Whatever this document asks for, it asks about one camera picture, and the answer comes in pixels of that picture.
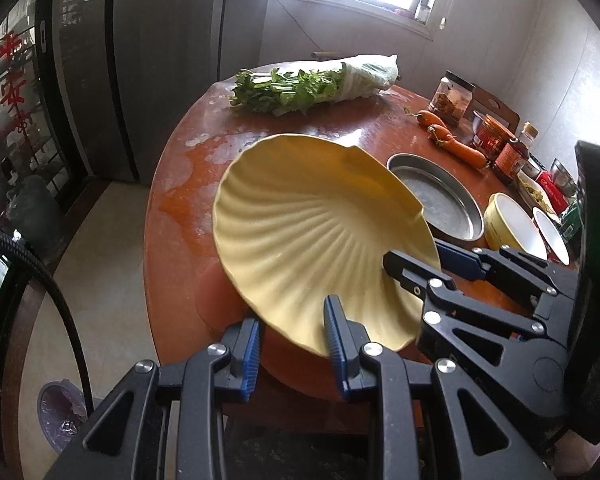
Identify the grey refrigerator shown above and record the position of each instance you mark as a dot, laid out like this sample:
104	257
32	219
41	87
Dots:
155	60

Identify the white dish of pickles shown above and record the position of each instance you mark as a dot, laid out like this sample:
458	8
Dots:
537	197

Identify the orange plastic plate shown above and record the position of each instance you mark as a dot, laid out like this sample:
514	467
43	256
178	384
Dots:
215	295

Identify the glass door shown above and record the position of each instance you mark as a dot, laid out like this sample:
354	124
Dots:
35	170

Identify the trash bin with purple bag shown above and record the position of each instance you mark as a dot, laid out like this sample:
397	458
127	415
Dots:
60	410

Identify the yellow bowl white inside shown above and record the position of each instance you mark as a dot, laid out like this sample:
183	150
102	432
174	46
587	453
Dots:
500	230

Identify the clear pickle jar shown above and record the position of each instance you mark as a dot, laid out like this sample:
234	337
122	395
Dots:
450	100

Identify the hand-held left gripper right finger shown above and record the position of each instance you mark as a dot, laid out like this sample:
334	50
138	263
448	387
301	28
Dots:
332	340

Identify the red paper noodle bowl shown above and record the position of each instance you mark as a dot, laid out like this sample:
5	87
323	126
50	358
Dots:
550	230

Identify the dark sauce bottle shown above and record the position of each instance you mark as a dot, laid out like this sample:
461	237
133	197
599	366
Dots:
510	162

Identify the red-lidded sauce jar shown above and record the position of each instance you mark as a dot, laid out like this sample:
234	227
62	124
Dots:
492	137

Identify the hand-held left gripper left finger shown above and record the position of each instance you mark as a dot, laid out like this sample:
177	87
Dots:
250	360

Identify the round metal pan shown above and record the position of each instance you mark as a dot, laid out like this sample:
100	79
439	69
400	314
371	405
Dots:
440	200

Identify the red packet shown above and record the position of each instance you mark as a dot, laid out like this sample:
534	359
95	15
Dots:
552	190

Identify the red paper decoration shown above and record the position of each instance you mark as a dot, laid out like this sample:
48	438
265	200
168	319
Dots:
12	80

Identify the yellow shell-shaped plate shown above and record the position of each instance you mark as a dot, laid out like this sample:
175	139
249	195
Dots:
305	230

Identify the wooden stick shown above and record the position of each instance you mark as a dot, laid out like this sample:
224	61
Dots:
322	54

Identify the large carrot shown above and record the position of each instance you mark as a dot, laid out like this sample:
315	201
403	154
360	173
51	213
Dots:
465	152

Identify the celery in plastic bag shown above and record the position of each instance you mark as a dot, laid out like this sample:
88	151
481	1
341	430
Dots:
300	87

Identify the small carrot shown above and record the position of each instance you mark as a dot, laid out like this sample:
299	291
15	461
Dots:
442	135
432	118

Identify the wooden chair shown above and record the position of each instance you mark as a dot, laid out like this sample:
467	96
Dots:
500	105

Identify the metal cup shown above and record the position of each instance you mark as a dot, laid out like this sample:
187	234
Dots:
564	176

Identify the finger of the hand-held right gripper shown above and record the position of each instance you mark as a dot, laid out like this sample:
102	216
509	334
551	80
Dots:
460	261
405	267

